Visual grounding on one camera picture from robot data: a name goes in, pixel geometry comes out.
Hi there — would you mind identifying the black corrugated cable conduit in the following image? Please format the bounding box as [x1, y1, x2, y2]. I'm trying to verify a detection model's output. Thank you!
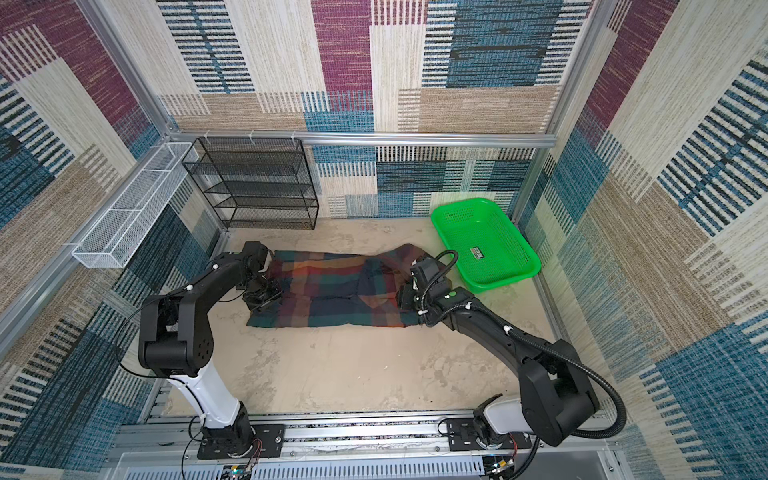
[419, 249, 628, 440]

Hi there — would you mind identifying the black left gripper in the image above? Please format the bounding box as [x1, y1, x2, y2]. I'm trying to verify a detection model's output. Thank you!
[242, 275, 285, 312]

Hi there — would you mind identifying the green plastic basket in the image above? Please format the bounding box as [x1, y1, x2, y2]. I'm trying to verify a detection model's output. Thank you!
[431, 198, 541, 294]

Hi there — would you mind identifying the aluminium back crossbar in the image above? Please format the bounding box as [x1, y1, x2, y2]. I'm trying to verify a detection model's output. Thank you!
[169, 130, 556, 149]

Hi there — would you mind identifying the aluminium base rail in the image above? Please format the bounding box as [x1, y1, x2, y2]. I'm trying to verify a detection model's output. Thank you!
[99, 410, 633, 479]

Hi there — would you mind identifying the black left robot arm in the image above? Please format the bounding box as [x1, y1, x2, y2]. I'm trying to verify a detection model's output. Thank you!
[138, 241, 285, 460]

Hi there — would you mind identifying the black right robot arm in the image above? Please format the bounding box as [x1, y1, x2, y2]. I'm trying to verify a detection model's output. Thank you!
[398, 258, 614, 449]

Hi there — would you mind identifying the black wire mesh shelf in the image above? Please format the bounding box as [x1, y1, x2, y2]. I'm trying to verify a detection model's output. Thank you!
[182, 136, 319, 230]

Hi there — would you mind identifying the plaid long sleeve shirt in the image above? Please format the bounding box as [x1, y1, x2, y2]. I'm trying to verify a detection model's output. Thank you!
[247, 243, 426, 328]

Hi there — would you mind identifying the aluminium frame post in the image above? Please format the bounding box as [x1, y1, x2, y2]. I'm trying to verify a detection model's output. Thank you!
[508, 1, 617, 225]

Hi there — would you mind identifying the white wire mesh tray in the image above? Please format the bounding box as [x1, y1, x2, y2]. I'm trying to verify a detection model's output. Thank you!
[72, 142, 192, 269]

